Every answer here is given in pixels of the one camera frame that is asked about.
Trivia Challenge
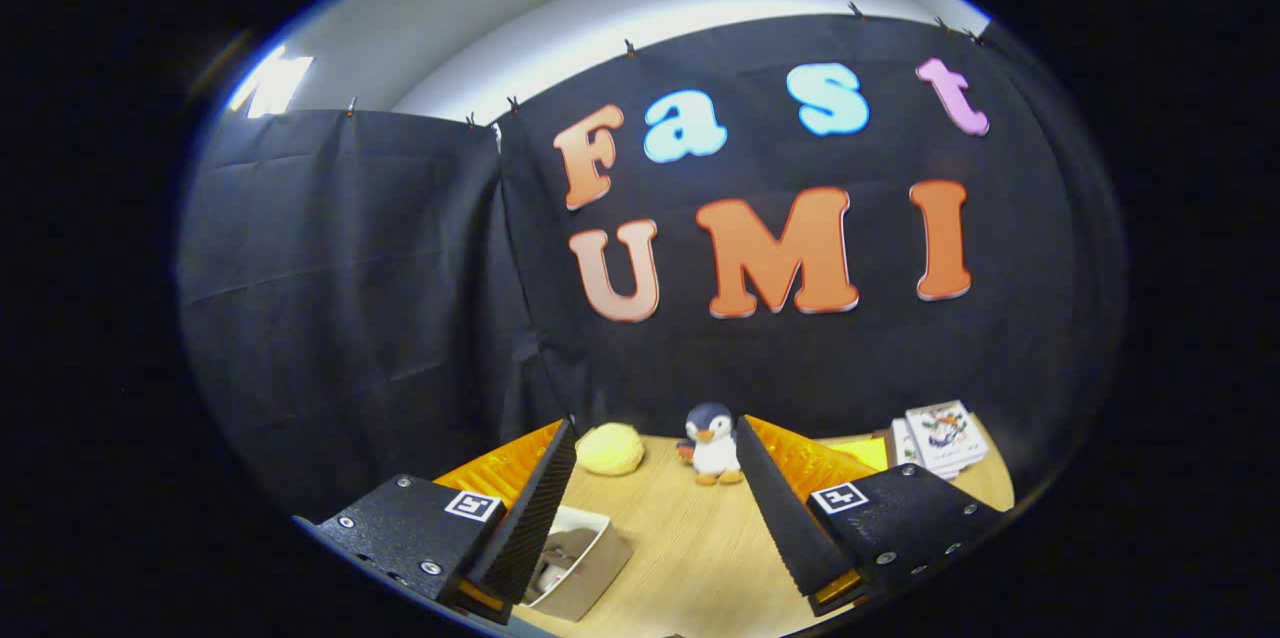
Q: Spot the penguin plush toy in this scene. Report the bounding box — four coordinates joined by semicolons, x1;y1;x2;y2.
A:
675;402;747;487

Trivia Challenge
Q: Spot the ceiling light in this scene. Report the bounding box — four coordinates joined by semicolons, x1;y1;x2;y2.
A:
227;45;316;120

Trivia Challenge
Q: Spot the black backdrop cloth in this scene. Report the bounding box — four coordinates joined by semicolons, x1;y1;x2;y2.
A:
177;2;1131;521

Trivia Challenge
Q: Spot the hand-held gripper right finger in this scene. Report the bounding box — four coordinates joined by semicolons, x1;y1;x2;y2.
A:
734;414;1009;618

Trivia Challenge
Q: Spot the beige fabric storage box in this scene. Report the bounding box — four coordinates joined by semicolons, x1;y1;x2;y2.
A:
519;505;635;623

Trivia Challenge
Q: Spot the yellow book with red circle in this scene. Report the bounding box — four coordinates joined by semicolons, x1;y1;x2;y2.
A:
824;432;892;473

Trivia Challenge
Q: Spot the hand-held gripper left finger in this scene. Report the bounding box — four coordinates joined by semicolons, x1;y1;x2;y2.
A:
298;418;580;625

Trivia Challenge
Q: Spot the yellow plush ball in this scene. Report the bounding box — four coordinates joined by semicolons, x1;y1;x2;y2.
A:
574;421;647;478

